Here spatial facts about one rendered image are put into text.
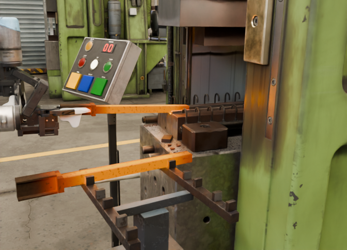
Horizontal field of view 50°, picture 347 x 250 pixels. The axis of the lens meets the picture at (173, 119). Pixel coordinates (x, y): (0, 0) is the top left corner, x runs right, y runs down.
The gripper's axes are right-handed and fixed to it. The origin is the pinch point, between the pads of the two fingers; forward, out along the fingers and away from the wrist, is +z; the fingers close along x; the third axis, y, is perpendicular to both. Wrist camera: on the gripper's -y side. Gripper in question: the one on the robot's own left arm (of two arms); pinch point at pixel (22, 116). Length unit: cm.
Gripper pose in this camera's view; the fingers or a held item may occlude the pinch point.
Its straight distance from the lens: 147.7
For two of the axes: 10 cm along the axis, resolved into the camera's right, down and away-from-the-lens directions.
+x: 2.1, 2.6, -9.4
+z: -0.2, 9.6, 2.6
